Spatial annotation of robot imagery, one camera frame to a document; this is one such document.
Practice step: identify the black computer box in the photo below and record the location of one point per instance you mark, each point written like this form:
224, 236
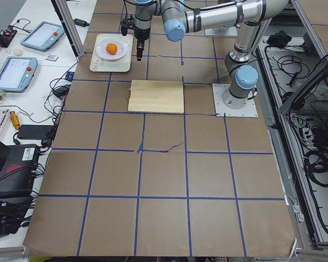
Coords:
17, 166

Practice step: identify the aluminium frame post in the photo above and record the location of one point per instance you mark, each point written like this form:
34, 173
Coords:
67, 22

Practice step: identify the gold cylindrical tool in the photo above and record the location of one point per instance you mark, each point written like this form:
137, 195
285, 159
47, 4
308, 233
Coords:
15, 120

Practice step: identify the teach pendant tablet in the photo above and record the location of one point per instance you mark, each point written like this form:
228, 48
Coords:
16, 73
43, 37

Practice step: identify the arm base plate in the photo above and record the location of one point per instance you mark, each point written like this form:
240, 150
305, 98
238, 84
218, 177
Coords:
211, 33
228, 106

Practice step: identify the far teach pendant tablet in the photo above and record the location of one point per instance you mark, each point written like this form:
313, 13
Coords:
43, 37

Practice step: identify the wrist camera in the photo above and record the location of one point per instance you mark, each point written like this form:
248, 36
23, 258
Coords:
126, 24

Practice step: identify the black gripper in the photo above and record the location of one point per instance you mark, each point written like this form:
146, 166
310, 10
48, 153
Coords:
139, 34

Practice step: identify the black power brick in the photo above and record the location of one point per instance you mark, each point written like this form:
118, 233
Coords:
33, 132

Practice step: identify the orange fruit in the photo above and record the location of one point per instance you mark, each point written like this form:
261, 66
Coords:
111, 48

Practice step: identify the near teach pendant tablet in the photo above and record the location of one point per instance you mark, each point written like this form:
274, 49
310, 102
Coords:
16, 73

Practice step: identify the wooden cutting board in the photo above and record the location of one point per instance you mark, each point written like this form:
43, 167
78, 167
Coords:
156, 96

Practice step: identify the white round plate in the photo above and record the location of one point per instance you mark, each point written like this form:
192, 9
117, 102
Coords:
123, 48

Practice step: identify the cream bear tray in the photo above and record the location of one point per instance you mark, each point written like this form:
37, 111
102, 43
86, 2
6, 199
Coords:
120, 62

